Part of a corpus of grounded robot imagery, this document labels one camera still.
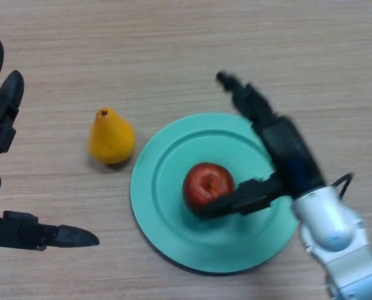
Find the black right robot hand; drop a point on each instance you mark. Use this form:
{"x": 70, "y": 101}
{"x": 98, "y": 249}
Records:
{"x": 289, "y": 150}

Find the red apple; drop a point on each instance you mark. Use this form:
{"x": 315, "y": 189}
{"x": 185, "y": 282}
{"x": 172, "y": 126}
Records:
{"x": 204, "y": 184}

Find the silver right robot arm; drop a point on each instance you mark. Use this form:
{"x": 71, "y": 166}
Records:
{"x": 335, "y": 225}

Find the green round plate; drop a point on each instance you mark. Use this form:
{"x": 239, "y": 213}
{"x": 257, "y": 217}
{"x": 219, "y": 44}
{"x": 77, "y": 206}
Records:
{"x": 160, "y": 193}

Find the yellow pear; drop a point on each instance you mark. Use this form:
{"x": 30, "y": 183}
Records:
{"x": 112, "y": 140}

